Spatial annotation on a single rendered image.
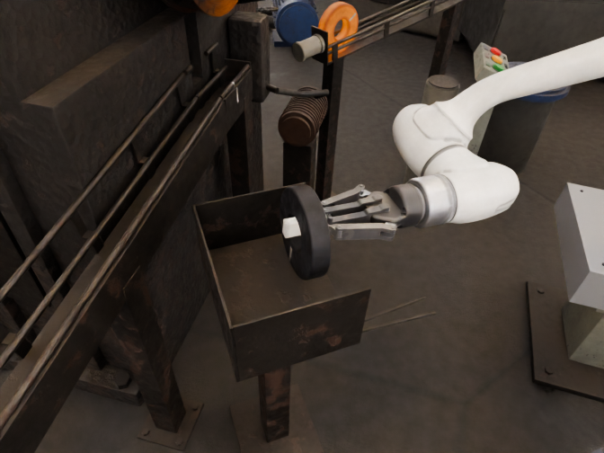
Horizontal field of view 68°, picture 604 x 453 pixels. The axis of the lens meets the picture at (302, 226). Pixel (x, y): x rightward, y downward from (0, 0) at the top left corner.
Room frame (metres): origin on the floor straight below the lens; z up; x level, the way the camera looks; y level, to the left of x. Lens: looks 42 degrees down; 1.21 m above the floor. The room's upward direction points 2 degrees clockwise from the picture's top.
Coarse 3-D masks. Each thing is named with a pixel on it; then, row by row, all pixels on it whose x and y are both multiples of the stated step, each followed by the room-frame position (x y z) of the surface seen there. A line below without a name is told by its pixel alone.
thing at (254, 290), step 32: (256, 192) 0.61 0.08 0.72; (224, 224) 0.59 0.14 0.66; (256, 224) 0.61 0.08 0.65; (224, 256) 0.57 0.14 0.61; (256, 256) 0.57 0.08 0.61; (224, 288) 0.50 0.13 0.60; (256, 288) 0.50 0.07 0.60; (288, 288) 0.50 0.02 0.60; (320, 288) 0.51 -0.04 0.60; (224, 320) 0.37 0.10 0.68; (256, 320) 0.35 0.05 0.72; (288, 320) 0.36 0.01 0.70; (320, 320) 0.38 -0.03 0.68; (352, 320) 0.40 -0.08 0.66; (256, 352) 0.34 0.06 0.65; (288, 352) 0.36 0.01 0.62; (320, 352) 0.38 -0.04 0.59; (288, 384) 0.50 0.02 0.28; (256, 416) 0.54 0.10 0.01; (288, 416) 0.50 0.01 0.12; (256, 448) 0.46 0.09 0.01; (288, 448) 0.46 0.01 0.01; (320, 448) 0.47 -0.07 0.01
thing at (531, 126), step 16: (512, 64) 1.97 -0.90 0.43; (528, 96) 1.71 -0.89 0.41; (544, 96) 1.70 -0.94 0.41; (560, 96) 1.72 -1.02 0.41; (496, 112) 1.80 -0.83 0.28; (512, 112) 1.75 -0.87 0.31; (528, 112) 1.73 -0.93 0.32; (544, 112) 1.74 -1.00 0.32; (496, 128) 1.78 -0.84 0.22; (512, 128) 1.74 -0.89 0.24; (528, 128) 1.73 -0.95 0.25; (496, 144) 1.76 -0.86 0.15; (512, 144) 1.73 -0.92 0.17; (528, 144) 1.74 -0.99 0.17; (496, 160) 1.75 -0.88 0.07; (512, 160) 1.73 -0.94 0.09; (528, 160) 1.78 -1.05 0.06
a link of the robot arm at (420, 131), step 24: (576, 48) 0.75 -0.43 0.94; (600, 48) 0.72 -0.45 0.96; (504, 72) 0.79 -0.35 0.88; (528, 72) 0.76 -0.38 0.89; (552, 72) 0.74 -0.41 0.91; (576, 72) 0.72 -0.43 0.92; (600, 72) 0.70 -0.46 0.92; (456, 96) 0.82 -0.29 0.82; (480, 96) 0.78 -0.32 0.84; (504, 96) 0.77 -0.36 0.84; (408, 120) 0.81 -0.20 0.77; (432, 120) 0.77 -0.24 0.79; (456, 120) 0.76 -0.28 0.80; (408, 144) 0.76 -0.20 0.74; (432, 144) 0.73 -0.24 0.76; (456, 144) 0.73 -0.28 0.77
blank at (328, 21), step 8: (328, 8) 1.49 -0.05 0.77; (336, 8) 1.48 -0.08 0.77; (344, 8) 1.50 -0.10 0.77; (352, 8) 1.52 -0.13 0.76; (328, 16) 1.46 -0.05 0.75; (336, 16) 1.48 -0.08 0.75; (344, 16) 1.50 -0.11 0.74; (352, 16) 1.52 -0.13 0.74; (320, 24) 1.46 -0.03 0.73; (328, 24) 1.46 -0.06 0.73; (344, 24) 1.53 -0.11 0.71; (352, 24) 1.53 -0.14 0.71; (328, 32) 1.46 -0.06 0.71; (344, 32) 1.52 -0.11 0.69; (352, 32) 1.53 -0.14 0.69; (328, 40) 1.46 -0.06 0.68; (336, 40) 1.48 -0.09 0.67; (344, 48) 1.51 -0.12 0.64
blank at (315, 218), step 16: (288, 192) 0.56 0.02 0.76; (304, 192) 0.54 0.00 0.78; (288, 208) 0.56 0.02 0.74; (304, 208) 0.51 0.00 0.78; (320, 208) 0.51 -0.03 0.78; (304, 224) 0.50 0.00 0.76; (320, 224) 0.49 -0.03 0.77; (288, 240) 0.55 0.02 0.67; (304, 240) 0.49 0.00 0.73; (320, 240) 0.47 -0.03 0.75; (288, 256) 0.54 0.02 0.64; (304, 256) 0.48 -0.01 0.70; (320, 256) 0.46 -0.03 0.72; (304, 272) 0.48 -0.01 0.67; (320, 272) 0.47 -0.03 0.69
